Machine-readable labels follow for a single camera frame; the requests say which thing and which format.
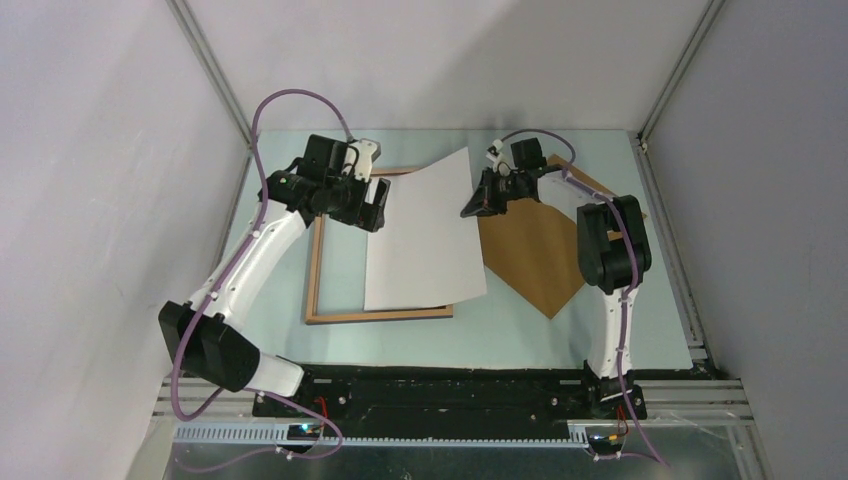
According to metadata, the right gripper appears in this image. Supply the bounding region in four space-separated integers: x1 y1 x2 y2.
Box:
461 167 523 219

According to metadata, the brown backing board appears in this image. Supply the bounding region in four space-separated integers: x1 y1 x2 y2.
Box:
474 170 618 319

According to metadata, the beach photo print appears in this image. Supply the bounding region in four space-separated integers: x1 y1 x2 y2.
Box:
364 147 487 311

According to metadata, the wooden picture frame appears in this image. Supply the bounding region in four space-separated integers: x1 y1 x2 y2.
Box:
304 166 456 327

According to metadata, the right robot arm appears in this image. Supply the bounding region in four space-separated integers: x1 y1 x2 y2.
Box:
460 138 652 418

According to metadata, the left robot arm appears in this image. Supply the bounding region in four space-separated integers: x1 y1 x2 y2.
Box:
158 135 391 417

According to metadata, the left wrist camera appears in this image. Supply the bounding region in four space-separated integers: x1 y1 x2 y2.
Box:
342 138 381 182

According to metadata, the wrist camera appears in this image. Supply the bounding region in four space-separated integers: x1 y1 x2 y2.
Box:
486 139 507 169
342 138 381 182

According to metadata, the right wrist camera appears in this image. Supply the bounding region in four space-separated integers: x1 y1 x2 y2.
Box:
486 139 507 169

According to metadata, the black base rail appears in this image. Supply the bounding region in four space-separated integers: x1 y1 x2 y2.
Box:
292 365 647 444

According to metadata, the aluminium base frame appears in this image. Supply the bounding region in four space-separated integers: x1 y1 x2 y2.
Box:
129 367 772 479

